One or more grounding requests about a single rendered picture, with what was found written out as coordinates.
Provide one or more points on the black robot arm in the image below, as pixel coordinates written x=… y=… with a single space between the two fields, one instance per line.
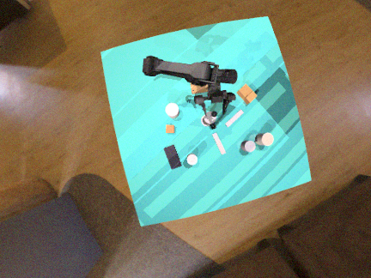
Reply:
x=198 y=73

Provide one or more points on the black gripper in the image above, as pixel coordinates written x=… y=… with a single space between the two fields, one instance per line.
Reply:
x=200 y=99

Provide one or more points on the white flat bar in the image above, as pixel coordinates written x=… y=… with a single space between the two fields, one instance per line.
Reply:
x=238 y=114
x=218 y=142

